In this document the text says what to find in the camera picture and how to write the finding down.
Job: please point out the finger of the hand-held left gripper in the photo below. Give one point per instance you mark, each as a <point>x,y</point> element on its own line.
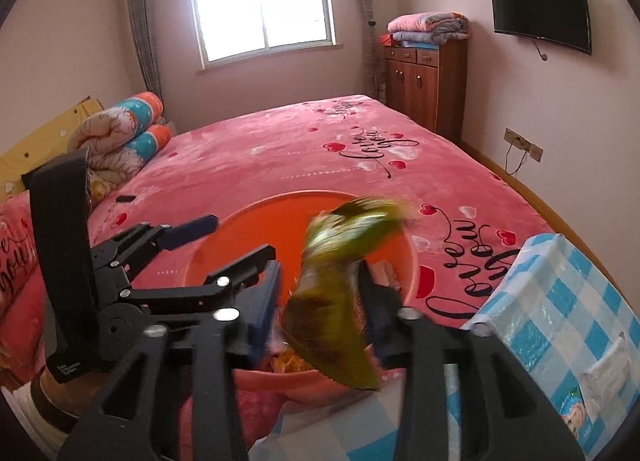
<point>190,231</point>
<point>220,283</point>

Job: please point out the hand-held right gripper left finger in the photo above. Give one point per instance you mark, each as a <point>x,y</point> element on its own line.
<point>262,301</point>

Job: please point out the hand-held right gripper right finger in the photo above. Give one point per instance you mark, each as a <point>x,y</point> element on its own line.
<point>372,306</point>

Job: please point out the yellow green snack bag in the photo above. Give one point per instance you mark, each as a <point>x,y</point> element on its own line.
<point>330,321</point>

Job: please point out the orange plastic basin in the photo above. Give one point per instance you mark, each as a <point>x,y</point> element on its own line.
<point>260,221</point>

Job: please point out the person's left forearm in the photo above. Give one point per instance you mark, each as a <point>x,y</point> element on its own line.
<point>45,416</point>

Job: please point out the pink printed pillow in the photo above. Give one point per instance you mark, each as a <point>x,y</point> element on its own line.
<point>17,261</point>

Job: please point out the orange blue snack packet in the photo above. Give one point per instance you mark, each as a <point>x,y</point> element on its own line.
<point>295,361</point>

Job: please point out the black remote control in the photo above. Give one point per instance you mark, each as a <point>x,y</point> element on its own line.
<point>125,199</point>

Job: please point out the rolled floral quilt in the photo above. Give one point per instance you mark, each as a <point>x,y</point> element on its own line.
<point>135,156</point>
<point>120,116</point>

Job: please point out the yellow star print pillow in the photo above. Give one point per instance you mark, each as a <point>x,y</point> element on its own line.
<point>35,146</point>

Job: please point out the pink printed bed blanket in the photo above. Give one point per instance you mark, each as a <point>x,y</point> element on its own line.
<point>300,156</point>

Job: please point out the blue checkered tablecloth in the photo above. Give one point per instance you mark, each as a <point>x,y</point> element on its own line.
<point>545,301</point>

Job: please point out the grey checkered curtain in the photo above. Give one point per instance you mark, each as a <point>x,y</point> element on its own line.
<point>365,16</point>
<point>142,31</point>

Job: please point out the brown wooden cabinet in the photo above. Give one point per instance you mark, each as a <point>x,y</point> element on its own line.
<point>425,86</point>

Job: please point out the large grey white packet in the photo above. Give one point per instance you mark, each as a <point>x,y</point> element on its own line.
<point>602,371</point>

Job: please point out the window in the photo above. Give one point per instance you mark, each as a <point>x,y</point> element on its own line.
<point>260,1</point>

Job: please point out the orange box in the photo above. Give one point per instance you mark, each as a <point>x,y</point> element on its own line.
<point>386,41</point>

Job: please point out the pink folded blanket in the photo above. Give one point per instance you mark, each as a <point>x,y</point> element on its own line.
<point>410,26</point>

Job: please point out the grey blue folded blanket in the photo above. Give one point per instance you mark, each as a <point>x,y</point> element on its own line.
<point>450,26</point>

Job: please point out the wooden bed frame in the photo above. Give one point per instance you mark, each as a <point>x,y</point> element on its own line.
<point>530,201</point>

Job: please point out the wall socket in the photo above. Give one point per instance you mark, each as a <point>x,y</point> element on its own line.
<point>512,137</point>
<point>536,152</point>

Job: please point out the black wall television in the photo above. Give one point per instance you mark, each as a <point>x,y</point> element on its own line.
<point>540,11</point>

